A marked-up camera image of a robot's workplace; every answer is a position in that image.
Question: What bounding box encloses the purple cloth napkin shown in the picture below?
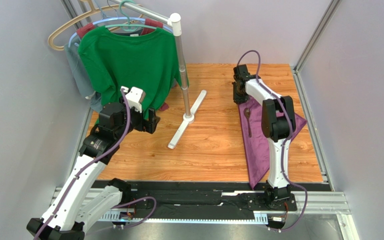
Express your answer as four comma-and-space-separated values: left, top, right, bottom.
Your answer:
237, 96, 308, 190

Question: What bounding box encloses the light blue clothes hanger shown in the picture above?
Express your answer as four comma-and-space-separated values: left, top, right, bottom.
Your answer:
68, 16, 174, 48

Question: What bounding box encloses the green t-shirt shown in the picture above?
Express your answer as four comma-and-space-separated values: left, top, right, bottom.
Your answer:
78, 26, 181, 119

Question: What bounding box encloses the wooden clothes hanger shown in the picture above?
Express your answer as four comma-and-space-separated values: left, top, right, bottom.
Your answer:
47, 0, 145, 52

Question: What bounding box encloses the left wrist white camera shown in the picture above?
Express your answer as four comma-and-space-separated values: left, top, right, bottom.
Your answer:
120, 86, 146, 113

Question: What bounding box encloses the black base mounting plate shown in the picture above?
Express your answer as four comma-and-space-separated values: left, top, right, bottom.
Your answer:
101, 181, 331, 222

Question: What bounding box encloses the brown wooden spoon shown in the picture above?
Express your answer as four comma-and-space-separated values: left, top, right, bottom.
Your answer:
243, 107, 252, 138

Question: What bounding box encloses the grey garment on rack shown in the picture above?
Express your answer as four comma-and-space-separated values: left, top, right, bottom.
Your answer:
64, 37, 103, 113

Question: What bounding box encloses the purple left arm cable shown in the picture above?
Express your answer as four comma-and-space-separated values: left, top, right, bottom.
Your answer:
32, 88, 158, 240

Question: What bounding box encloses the aluminium frame rail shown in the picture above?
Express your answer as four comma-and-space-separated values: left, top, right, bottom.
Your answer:
291, 0, 342, 191

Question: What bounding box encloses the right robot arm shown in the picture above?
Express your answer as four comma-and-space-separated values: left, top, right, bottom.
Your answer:
233, 64, 296, 209

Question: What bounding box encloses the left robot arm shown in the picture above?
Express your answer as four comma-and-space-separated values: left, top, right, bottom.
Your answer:
26, 100, 160, 240

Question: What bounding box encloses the teal clothes hanger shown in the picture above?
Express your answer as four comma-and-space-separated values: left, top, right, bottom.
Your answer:
105, 0, 157, 32

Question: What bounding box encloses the white clothes rack stand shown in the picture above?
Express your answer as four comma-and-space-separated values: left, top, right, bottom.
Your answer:
115, 0, 207, 149

